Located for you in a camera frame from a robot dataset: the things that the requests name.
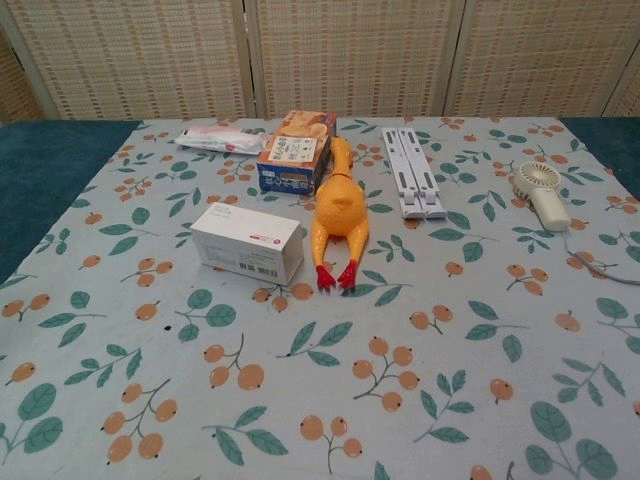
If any grey cable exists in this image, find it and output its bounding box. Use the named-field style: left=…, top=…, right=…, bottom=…
left=562, top=232, right=640, bottom=284

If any orange blue snack box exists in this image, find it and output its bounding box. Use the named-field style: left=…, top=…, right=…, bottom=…
left=255, top=110, right=339, bottom=200

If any white folding laptop stand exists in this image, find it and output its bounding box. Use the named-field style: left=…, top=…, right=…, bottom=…
left=380, top=125, right=450, bottom=221

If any cream handheld fan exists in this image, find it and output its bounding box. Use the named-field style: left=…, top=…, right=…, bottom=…
left=510, top=160, right=572, bottom=232

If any white cardboard box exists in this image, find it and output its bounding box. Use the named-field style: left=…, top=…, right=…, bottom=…
left=189, top=202, right=307, bottom=287

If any pink white plastic package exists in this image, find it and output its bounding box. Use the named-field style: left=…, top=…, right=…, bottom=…
left=174, top=124, right=269, bottom=157

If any yellow rubber chicken toy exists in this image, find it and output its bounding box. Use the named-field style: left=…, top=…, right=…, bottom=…
left=310, top=135, right=372, bottom=296

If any floral fruit print tablecloth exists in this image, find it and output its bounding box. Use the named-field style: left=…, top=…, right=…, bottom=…
left=0, top=115, right=640, bottom=480

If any woven folding screen panel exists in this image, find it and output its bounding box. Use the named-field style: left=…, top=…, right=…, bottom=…
left=607, top=69, right=640, bottom=119
left=457, top=0, right=640, bottom=119
left=19, top=0, right=259, bottom=121
left=254, top=0, right=464, bottom=120
left=0, top=29, right=31, bottom=124

